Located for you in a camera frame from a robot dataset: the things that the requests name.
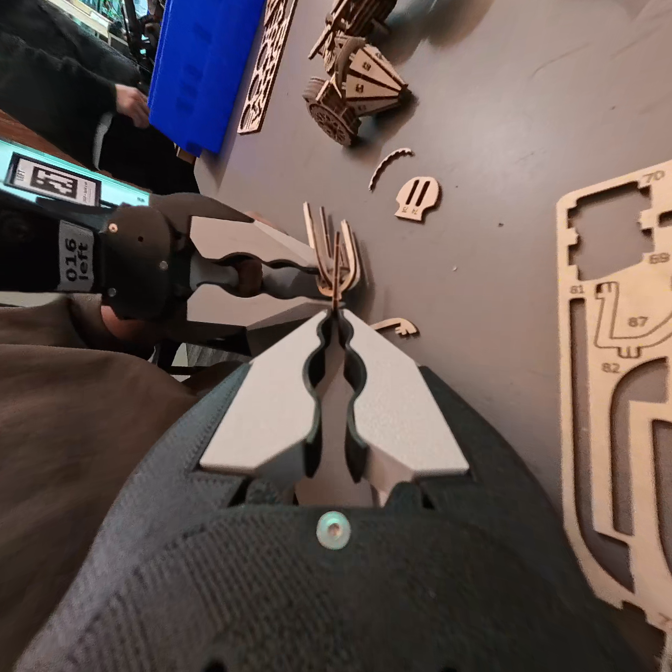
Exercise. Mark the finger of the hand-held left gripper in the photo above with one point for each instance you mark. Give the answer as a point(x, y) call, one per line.
point(283, 315)
point(262, 239)

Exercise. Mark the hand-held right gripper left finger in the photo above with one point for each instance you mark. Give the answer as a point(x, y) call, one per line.
point(262, 420)

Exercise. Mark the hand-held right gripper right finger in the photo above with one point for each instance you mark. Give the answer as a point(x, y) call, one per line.
point(409, 420)

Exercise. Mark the wooden slatted frame piece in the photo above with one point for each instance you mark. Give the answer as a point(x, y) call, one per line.
point(341, 283)

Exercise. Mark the thin wooden piece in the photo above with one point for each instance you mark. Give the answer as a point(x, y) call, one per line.
point(335, 262)

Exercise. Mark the grey desk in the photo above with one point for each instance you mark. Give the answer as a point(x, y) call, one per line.
point(498, 131)

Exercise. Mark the thin wooden strip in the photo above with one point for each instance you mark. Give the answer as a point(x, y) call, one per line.
point(311, 231)
point(323, 225)

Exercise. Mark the small wooden hook piece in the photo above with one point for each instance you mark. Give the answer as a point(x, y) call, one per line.
point(404, 328)

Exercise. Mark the wooden puzzle sheet round holes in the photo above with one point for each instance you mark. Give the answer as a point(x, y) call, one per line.
point(246, 123)

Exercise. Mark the curved toothed wooden arc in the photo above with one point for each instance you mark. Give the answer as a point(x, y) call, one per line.
point(387, 160)

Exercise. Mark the narrow wooden puzzle sheet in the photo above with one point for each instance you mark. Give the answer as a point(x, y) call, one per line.
point(566, 420)

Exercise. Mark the round slotted wooden piece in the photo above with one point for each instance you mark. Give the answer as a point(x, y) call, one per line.
point(433, 194)

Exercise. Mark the blue plastic bin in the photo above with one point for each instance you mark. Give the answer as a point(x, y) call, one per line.
point(204, 68)

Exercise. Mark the wooden sidecar model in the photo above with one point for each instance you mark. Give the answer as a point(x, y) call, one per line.
point(367, 73)

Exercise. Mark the wooden motorcycle model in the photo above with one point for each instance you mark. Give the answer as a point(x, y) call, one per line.
point(357, 15)

